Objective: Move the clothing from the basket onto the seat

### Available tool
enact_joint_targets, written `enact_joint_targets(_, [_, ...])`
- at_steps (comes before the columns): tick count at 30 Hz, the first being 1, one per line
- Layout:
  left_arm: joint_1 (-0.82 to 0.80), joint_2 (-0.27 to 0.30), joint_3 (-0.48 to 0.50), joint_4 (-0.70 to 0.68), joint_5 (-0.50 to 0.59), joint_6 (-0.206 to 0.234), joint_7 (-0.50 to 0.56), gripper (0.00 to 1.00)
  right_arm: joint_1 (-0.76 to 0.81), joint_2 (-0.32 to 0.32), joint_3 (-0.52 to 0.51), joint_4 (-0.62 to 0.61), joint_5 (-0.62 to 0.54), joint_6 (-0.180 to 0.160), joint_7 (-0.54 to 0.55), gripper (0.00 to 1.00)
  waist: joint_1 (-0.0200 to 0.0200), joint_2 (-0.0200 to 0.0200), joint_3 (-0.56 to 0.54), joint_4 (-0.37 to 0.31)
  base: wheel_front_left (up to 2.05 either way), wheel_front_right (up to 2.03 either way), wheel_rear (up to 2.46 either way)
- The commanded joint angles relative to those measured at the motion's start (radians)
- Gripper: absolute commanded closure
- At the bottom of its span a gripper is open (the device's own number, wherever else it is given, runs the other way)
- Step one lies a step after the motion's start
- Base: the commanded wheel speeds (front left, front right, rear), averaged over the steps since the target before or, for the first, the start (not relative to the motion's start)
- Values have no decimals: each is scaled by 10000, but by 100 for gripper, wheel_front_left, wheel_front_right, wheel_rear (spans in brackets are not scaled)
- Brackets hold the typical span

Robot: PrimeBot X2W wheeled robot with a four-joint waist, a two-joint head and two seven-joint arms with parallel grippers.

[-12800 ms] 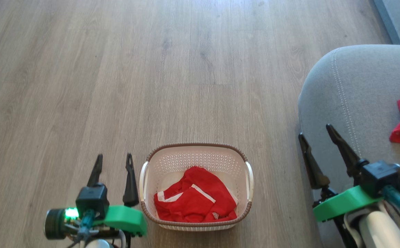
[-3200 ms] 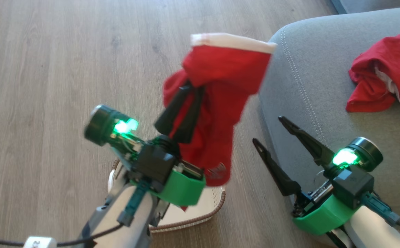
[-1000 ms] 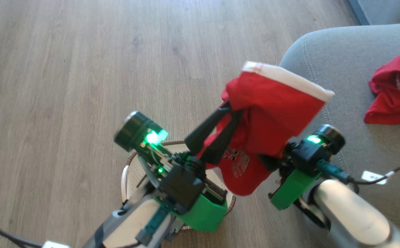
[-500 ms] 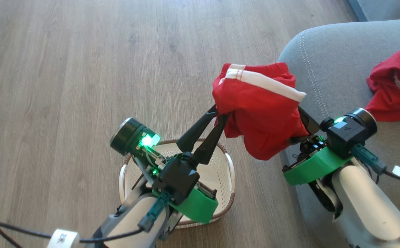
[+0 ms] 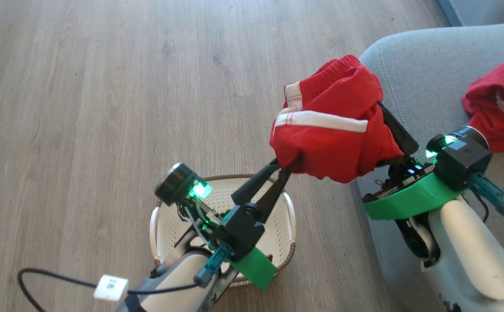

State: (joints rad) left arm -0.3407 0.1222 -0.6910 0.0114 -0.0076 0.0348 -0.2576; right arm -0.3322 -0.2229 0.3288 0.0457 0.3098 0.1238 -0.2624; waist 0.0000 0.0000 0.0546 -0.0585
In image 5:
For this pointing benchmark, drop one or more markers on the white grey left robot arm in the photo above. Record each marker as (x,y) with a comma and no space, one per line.
(174,277)

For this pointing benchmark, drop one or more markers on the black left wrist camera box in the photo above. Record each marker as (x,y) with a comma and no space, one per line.
(239,229)

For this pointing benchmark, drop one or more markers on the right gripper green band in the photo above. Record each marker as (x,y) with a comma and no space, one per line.
(408,201)

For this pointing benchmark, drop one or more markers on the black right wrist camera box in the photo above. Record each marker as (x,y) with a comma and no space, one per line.
(464,160)

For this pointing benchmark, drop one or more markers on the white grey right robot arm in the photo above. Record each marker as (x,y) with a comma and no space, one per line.
(464,251)

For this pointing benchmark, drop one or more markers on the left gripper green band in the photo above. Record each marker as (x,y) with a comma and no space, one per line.
(254,268)

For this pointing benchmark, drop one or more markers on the sofa with light grey seat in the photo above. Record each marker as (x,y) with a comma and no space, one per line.
(425,73)

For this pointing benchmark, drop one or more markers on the blue grey furniture edge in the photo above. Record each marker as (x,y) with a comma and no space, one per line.
(486,11)

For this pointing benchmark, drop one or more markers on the red garment with white lining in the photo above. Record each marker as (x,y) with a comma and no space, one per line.
(490,99)

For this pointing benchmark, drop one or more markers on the white perforated laundry basket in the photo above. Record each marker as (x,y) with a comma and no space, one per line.
(278,242)

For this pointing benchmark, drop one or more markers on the red shorts with white stripes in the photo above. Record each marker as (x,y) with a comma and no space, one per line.
(338,143)

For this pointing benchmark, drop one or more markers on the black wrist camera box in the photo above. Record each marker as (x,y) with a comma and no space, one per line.
(239,229)
(464,160)

